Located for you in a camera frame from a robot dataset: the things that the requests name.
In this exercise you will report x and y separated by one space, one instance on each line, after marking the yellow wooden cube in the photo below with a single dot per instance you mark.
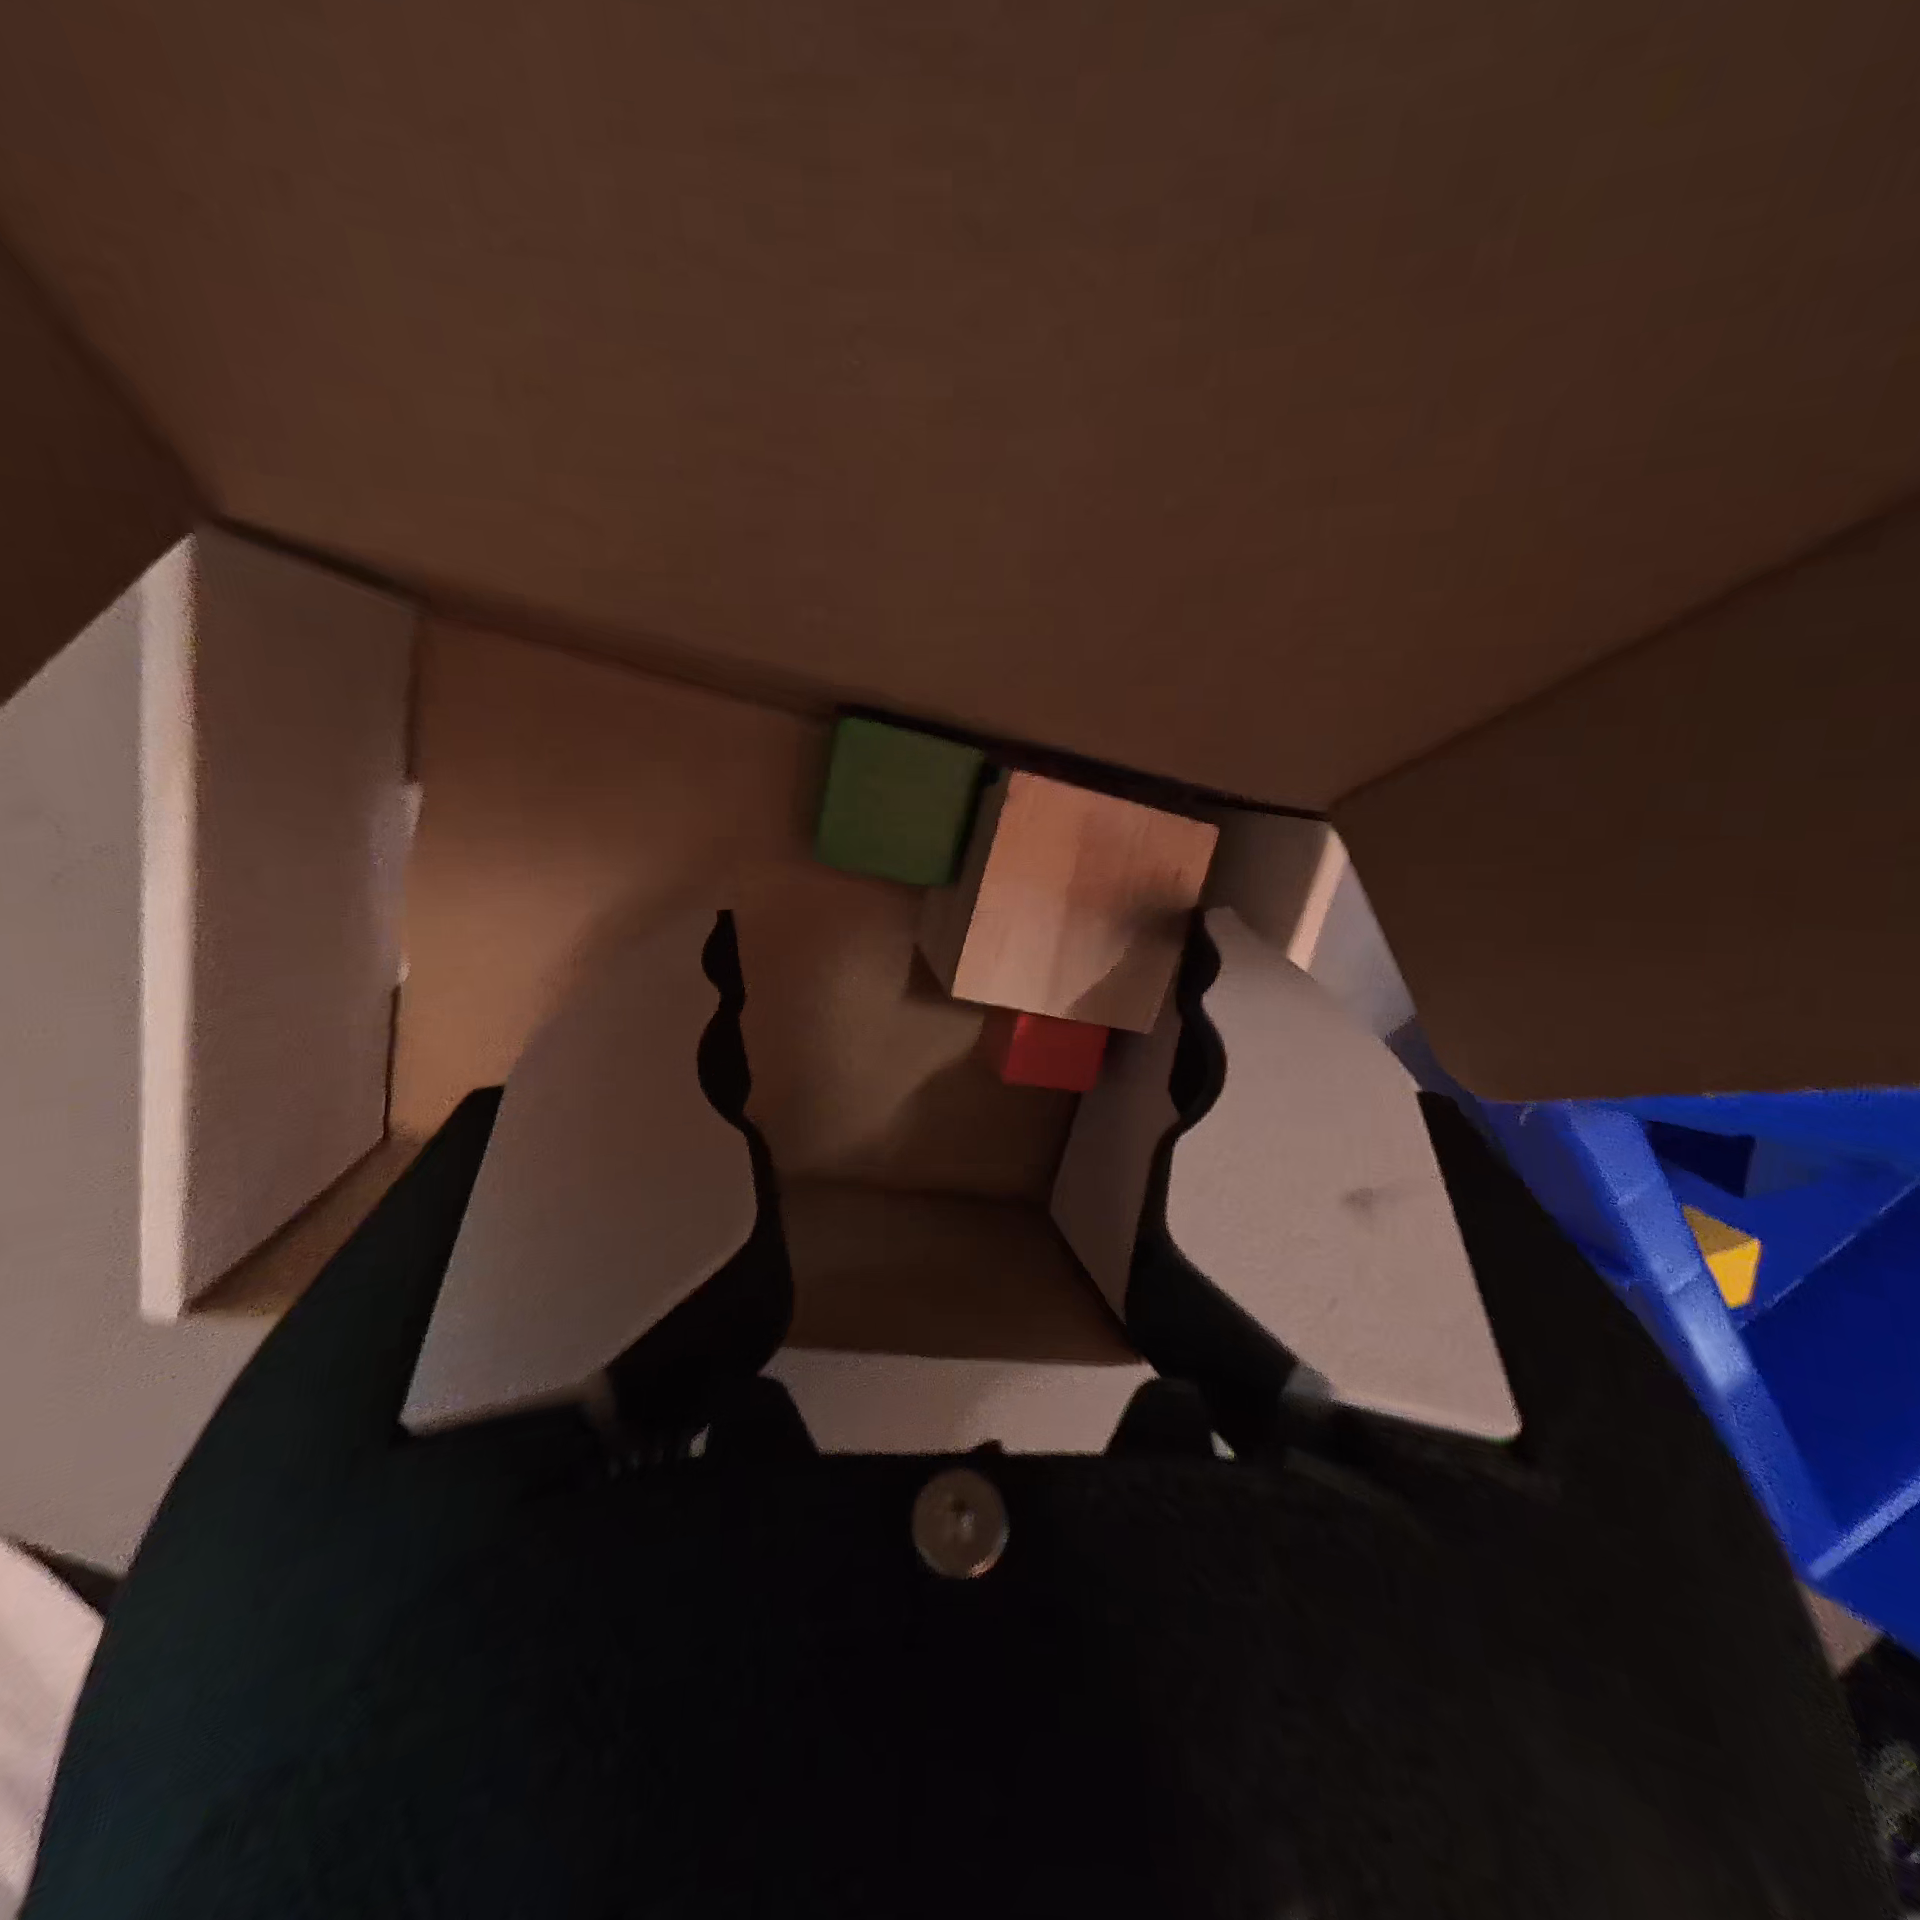
1724 1259

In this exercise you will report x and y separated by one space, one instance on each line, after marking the blue plastic bin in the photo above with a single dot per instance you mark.
1830 1349

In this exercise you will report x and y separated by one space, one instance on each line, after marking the natural wooden cube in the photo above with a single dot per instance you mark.
1072 900

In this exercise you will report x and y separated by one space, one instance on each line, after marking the red wooden cube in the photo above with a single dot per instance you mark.
1049 1050

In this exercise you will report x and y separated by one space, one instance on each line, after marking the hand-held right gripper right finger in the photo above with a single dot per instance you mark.
1319 1201

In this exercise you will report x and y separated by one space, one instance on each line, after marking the white cardboard mailer box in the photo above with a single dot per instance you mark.
901 376

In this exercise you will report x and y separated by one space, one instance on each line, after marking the green wooden cube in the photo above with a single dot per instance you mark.
892 803

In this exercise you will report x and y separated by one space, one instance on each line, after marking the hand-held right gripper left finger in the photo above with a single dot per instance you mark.
586 1201

